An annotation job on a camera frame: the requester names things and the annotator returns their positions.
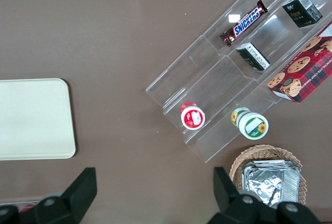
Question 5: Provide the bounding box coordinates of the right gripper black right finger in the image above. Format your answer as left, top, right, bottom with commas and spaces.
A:
206, 166, 323, 224

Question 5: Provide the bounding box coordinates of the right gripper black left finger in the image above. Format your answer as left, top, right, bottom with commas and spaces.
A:
0, 166, 98, 224

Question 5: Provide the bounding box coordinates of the light wicker basket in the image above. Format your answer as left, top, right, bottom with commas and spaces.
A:
229, 145, 307, 209

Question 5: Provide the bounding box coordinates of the beige rectangular tray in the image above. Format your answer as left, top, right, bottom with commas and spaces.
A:
0, 78, 77, 161

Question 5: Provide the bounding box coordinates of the aluminium foil container stack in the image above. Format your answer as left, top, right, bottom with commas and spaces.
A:
241, 159, 301, 209

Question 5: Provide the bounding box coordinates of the green sunflower lidded cup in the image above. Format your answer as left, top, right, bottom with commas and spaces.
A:
230, 106, 269, 141

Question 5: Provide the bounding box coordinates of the red lidded yogurt cup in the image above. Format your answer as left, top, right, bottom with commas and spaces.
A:
180, 101, 206, 131

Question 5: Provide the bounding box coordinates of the clear acrylic stepped shelf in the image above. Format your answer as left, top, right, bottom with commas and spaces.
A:
145, 0, 332, 164

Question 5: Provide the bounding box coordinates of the black box with white label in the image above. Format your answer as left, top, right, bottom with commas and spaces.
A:
236, 41, 271, 72

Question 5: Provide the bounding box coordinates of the red plaid cookie box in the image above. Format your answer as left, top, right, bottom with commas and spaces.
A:
266, 21, 332, 104

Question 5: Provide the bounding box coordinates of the Snickers chocolate bar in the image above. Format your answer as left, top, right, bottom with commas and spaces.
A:
219, 0, 268, 48

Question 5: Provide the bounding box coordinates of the black box with face print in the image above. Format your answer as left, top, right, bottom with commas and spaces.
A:
282, 0, 324, 29

